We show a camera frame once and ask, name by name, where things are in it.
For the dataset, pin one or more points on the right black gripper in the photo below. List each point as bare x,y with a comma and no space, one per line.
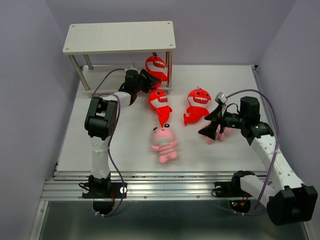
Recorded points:
215,115

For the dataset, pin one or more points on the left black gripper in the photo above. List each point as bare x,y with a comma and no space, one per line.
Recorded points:
148,81

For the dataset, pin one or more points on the red shark plush purple tag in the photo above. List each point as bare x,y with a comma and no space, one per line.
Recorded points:
158,102

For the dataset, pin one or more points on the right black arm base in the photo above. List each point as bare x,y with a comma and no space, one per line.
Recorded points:
232,188

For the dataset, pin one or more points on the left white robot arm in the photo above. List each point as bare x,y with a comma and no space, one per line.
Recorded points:
100,123

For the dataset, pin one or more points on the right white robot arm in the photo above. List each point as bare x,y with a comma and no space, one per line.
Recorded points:
284,195

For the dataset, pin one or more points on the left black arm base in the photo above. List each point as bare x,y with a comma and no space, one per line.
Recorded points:
103,188

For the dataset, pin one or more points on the white two-tier shelf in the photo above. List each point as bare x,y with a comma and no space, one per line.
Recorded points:
86,39

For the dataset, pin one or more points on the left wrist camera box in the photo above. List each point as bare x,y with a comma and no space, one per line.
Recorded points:
132,67

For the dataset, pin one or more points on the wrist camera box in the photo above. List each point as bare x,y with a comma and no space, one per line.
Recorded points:
221,98
132,67

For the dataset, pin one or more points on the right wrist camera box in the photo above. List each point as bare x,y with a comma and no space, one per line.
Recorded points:
221,98

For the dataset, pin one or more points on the aluminium rail frame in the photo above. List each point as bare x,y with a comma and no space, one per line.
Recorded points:
199,164

